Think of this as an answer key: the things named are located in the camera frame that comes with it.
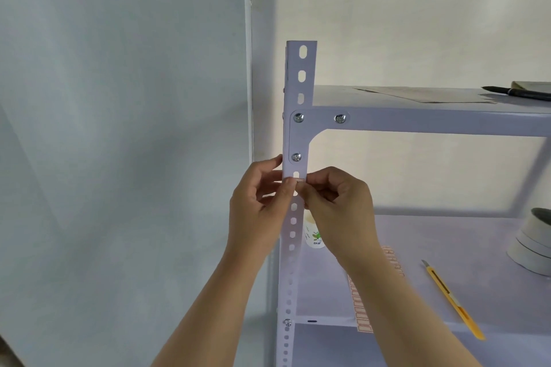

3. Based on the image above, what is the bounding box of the person's left hand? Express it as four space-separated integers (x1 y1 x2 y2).
227 155 298 261

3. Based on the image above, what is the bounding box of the person's right hand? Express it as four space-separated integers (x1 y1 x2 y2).
301 166 382 271

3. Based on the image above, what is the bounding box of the person's right forearm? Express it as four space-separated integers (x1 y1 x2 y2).
340 246 476 367

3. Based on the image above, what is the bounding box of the person's left forearm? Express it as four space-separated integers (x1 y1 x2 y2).
148 246 273 367

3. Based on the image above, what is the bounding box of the small white plastic bottle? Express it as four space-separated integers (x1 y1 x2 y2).
303 209 326 249

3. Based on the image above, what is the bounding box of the white vertical corner trim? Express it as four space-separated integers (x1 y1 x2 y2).
242 0 255 165

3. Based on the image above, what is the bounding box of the red-striped label sheet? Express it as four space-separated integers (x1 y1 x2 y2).
346 245 406 333

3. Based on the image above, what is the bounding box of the white metal rack shelf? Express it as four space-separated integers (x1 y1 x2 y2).
280 213 551 331
310 85 551 138

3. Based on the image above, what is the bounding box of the yellow utility knife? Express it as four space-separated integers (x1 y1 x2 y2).
420 259 486 341

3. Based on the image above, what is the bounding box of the white tape roll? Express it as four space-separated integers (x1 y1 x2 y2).
521 208 551 248
505 242 551 278
515 229 551 260

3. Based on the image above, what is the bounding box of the black pen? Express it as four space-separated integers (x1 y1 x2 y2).
481 85 551 102

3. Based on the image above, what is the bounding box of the beige notebook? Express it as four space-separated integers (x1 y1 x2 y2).
510 81 551 95

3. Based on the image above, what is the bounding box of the white metal corner bracket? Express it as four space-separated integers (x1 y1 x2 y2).
289 109 351 175

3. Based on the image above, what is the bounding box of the white perforated metal rack post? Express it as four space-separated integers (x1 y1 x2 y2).
274 40 318 367

